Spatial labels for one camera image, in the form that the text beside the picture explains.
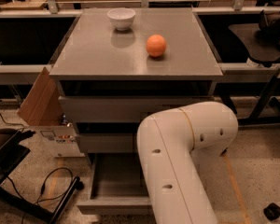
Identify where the grey bottom drawer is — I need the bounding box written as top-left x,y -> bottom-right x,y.
77,153 -> 153,215

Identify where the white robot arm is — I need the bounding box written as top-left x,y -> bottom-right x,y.
137,102 -> 238,224

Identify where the grey drawer cabinet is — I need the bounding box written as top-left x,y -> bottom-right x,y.
49,7 -> 224,176

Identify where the grey top drawer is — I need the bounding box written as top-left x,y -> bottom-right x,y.
59,96 -> 213,122

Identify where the orange ball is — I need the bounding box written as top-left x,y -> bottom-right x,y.
147,35 -> 166,58

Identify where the white ceramic bowl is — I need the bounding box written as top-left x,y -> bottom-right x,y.
107,7 -> 136,31

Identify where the brown cardboard box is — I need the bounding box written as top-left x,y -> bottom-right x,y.
17,66 -> 85,159

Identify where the black table leg stand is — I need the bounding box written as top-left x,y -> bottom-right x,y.
215,76 -> 280,126

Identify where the black office chair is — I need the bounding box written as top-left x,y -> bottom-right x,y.
229,10 -> 280,67

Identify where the black caster wheel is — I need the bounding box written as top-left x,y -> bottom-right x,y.
263,203 -> 280,220

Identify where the black cart frame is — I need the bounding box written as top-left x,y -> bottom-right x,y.
0,129 -> 84,224

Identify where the black floor cable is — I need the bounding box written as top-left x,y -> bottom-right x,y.
6,167 -> 75,224

